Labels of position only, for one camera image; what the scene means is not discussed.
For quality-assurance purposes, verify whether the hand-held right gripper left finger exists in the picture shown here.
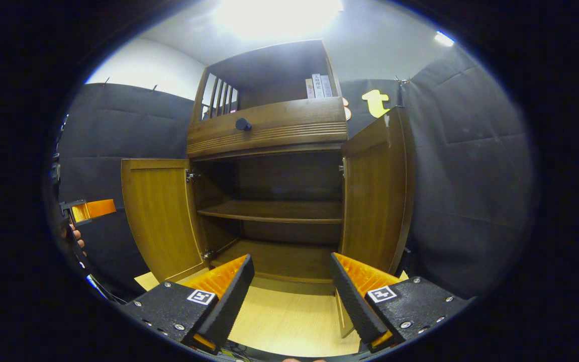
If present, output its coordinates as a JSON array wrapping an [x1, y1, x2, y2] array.
[[120, 254, 255, 354]]

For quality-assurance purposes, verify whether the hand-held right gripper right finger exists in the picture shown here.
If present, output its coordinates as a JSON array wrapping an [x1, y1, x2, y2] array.
[[329, 252, 471, 353]]

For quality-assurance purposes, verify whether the wooden shoe cabinet door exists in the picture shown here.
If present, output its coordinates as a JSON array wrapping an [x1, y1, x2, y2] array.
[[121, 158, 209, 283], [337, 107, 415, 338]]

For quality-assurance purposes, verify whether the wooden double-door shoe cabinet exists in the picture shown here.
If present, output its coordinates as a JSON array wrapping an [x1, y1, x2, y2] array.
[[186, 39, 350, 285]]

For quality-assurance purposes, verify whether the wooden inner shelf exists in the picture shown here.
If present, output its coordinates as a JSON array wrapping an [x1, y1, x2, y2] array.
[[197, 200, 344, 224]]

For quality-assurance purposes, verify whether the black backdrop cloth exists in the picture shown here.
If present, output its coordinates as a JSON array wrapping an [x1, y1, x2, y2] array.
[[56, 45, 539, 302]]

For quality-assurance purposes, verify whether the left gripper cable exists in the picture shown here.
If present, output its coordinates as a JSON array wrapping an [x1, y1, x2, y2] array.
[[86, 274, 125, 305]]

